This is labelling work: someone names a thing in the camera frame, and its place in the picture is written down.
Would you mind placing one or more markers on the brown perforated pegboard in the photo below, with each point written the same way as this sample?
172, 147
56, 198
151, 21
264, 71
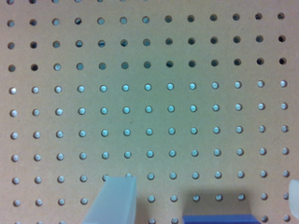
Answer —
198, 100

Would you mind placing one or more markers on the purple foam block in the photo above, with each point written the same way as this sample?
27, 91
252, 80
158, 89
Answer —
221, 219

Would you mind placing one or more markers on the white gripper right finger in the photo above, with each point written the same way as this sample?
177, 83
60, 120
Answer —
294, 196

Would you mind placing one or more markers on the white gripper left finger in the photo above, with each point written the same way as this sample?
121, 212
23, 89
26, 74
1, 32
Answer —
115, 202

